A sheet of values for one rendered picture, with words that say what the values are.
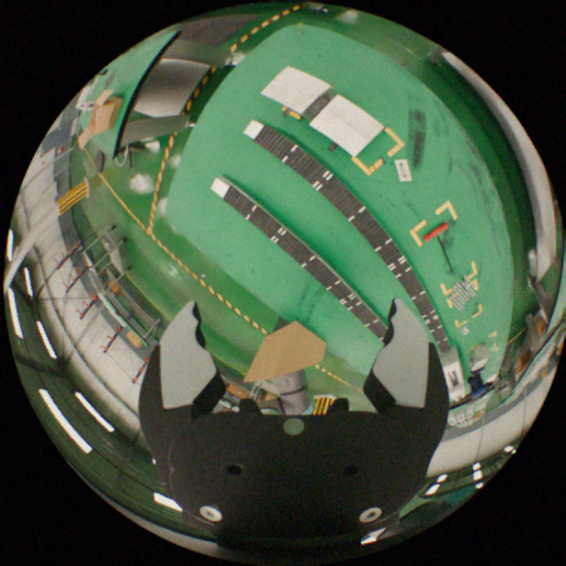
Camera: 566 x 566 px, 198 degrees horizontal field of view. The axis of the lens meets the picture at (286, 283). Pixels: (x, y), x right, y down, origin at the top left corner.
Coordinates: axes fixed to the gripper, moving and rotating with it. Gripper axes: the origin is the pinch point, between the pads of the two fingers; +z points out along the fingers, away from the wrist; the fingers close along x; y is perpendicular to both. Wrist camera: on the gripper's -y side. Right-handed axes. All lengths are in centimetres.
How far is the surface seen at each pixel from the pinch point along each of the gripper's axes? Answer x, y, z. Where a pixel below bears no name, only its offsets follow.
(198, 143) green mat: -27, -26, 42
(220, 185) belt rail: -19.5, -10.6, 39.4
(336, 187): 9.5, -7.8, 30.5
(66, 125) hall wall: -806, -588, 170
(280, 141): -2.3, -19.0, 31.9
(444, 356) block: 67, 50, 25
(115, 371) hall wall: -653, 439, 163
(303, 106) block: 2.6, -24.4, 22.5
